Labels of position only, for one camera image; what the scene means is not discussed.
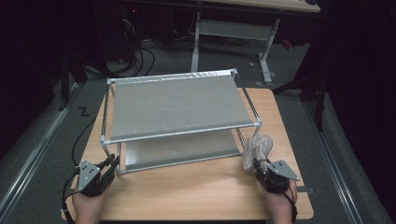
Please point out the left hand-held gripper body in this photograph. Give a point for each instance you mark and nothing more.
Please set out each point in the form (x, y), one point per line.
(87, 174)

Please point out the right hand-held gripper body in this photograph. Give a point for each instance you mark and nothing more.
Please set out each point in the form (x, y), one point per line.
(281, 171)

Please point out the brown elastic band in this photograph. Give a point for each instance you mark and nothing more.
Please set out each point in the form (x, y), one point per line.
(262, 160)

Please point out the beige striped towel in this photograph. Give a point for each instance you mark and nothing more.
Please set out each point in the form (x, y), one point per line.
(258, 146)

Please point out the grey two-tier shoe rack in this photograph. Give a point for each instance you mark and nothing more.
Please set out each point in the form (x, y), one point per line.
(177, 105)

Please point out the person's left hand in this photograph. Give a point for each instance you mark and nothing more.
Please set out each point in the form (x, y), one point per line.
(88, 205)

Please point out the person's right hand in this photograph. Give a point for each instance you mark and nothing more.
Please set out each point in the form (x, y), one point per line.
(280, 203)

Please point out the grey tape piece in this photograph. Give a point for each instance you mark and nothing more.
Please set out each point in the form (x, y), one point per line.
(306, 189)

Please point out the black metal stand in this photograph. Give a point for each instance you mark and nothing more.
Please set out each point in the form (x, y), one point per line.
(64, 90)
(320, 105)

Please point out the small red object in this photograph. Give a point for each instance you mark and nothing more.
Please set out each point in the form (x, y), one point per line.
(287, 44)

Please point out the white-legged desk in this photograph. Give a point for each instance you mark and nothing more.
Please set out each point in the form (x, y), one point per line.
(233, 29)

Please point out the dark computer with red light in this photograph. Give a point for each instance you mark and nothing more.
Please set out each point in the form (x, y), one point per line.
(129, 25)

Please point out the aluminium floor rail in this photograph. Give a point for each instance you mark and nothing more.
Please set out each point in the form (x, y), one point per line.
(331, 161)
(28, 165)

